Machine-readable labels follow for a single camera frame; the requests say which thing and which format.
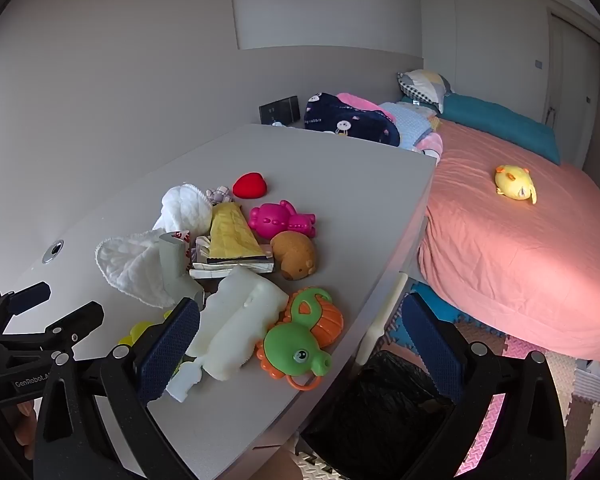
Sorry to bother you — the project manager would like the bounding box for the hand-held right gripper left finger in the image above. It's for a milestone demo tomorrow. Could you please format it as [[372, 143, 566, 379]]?
[[32, 296, 202, 480]]

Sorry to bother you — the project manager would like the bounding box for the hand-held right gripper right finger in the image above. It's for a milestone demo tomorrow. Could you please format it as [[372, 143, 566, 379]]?
[[401, 291, 567, 480]]

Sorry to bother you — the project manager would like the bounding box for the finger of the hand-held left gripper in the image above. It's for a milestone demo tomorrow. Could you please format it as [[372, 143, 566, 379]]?
[[0, 281, 52, 322], [0, 301, 106, 361]]

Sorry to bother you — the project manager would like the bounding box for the yellow-green plastic toy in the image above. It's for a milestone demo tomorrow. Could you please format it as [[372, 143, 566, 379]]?
[[117, 310, 173, 346]]

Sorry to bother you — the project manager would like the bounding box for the black trash bag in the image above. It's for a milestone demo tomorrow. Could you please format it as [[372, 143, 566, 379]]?
[[300, 350, 456, 480]]

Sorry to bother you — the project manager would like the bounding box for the white foam block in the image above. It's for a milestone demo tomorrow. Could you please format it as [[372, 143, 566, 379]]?
[[186, 265, 290, 381]]

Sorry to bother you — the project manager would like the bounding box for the white quilted cloth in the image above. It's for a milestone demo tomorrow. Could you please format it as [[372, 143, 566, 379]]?
[[152, 184, 215, 235], [95, 230, 181, 309]]

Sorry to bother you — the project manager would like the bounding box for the grey tube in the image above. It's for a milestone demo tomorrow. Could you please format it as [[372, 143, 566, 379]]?
[[159, 232, 203, 301]]

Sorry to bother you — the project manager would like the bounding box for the green orange animal toy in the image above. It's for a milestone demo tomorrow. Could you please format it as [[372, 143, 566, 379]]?
[[256, 287, 345, 392]]

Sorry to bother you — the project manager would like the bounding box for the brown bear toy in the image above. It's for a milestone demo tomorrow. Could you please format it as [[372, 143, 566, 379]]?
[[270, 231, 318, 281]]

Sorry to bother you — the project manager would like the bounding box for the pink bear toy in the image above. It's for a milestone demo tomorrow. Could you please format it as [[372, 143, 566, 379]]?
[[248, 200, 316, 240]]

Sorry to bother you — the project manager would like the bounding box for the person's left hand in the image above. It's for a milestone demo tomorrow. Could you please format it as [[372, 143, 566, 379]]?
[[2, 400, 38, 461]]

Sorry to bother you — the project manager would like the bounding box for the bed with pink sheet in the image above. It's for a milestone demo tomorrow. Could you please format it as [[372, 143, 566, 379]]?
[[417, 120, 600, 368]]

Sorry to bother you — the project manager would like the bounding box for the yellow textured cloth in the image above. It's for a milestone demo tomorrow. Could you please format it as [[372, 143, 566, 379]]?
[[209, 202, 266, 261]]

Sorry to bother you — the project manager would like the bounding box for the colourful foam floor mat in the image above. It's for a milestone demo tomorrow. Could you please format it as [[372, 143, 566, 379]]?
[[375, 280, 600, 480]]

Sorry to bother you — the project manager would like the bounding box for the small checkered cloth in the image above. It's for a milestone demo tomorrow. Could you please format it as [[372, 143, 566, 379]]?
[[206, 185, 236, 206]]

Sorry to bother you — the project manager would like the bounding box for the person's leg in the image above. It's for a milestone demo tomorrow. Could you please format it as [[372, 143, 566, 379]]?
[[267, 447, 303, 480]]

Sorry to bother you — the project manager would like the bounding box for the yellow chick plush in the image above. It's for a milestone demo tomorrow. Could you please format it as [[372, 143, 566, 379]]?
[[495, 164, 537, 205]]

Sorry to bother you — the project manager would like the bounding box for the red heart box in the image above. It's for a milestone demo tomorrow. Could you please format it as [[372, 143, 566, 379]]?
[[232, 172, 269, 198]]

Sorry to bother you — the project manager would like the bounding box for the white pink printed blanket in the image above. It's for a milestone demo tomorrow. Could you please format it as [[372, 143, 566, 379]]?
[[415, 130, 445, 163]]

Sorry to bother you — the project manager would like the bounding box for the light blue blanket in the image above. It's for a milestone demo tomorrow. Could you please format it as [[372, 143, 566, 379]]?
[[379, 101, 438, 151]]

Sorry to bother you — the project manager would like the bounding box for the teal pillow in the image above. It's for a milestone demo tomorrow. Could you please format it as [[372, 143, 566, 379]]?
[[437, 92, 562, 166]]

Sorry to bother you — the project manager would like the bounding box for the navy printed blanket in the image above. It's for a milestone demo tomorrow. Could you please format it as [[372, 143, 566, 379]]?
[[304, 92, 402, 148]]

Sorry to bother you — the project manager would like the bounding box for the patchwork pillow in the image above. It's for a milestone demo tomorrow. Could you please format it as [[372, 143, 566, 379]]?
[[397, 69, 453, 111]]

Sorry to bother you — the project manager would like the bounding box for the white door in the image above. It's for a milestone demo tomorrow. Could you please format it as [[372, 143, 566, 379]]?
[[545, 7, 600, 171]]

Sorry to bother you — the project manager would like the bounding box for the cream drawer handle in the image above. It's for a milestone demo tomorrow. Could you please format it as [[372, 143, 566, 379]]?
[[355, 272, 411, 366]]

